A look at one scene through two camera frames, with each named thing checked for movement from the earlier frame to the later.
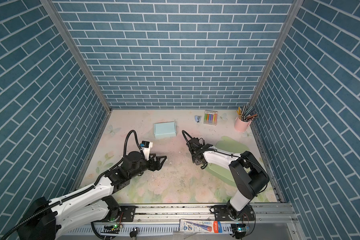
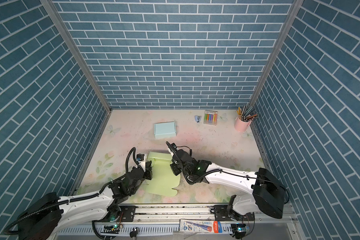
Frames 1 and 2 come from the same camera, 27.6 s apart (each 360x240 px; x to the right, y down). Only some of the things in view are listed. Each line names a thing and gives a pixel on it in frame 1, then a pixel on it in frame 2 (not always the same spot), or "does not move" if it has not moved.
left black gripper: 158,166 → 148,170
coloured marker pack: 210,117 does not move
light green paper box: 227,144 → 164,178
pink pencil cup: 241,126 does not move
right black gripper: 194,160 → 173,166
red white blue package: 199,225 does not move
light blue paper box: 163,130 does not move
